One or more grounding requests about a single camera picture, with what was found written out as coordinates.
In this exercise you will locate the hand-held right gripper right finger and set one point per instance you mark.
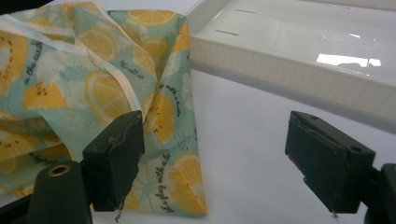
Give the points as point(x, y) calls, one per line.
point(327, 168)

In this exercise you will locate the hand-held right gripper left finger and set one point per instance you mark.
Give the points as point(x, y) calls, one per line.
point(115, 161)

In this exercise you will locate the lemon print cloth bag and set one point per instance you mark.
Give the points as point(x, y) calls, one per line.
point(102, 93)

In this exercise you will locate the white plastic tray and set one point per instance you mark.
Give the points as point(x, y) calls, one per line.
point(280, 40)

